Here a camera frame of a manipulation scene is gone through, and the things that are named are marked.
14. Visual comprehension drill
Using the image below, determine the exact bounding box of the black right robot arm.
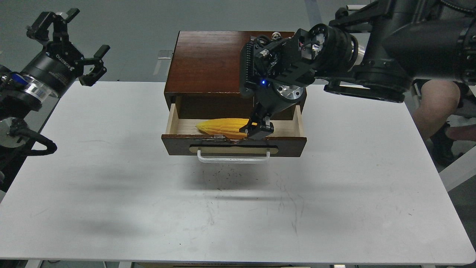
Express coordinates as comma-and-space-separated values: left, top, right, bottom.
239, 0, 475, 140

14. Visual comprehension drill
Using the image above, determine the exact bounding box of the yellow corn cob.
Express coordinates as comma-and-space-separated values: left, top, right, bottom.
195, 118, 248, 139

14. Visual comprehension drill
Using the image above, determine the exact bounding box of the white office chair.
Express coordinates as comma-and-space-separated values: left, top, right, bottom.
439, 108, 476, 192

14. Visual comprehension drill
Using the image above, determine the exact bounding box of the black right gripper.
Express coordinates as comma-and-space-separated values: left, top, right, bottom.
239, 80, 306, 140

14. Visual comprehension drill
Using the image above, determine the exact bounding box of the person's bare leg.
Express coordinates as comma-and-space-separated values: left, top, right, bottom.
412, 79, 476, 146

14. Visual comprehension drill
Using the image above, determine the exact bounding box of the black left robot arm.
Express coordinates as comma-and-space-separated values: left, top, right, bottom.
0, 8, 110, 192

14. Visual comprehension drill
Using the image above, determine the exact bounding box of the wooden drawer with white handle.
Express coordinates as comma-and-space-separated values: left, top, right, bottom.
161, 96, 307, 157

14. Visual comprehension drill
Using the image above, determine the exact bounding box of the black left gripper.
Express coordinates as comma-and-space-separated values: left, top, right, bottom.
22, 8, 110, 98

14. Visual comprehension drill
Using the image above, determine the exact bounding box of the dark wooden drawer cabinet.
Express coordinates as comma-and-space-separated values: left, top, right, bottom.
164, 31, 308, 119

